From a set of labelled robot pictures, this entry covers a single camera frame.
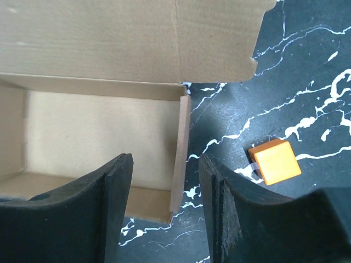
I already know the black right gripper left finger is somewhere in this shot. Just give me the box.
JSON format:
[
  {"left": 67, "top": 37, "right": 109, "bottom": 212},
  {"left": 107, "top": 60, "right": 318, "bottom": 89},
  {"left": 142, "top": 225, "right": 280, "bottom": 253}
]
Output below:
[{"left": 1, "top": 153, "right": 133, "bottom": 262}]

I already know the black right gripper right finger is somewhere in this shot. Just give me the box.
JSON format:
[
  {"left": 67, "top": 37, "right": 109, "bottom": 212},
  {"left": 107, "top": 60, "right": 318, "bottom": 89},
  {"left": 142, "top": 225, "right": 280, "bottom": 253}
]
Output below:
[{"left": 199, "top": 155, "right": 350, "bottom": 262}]

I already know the small orange cube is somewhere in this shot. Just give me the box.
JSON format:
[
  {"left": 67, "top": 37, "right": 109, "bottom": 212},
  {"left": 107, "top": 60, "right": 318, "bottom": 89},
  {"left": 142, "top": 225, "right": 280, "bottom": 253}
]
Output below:
[{"left": 248, "top": 139, "right": 302, "bottom": 185}]

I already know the cardboard box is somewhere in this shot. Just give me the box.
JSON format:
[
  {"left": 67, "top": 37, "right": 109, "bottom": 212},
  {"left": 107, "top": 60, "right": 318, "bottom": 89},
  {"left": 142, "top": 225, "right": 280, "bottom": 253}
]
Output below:
[{"left": 1, "top": 1, "right": 276, "bottom": 223}]

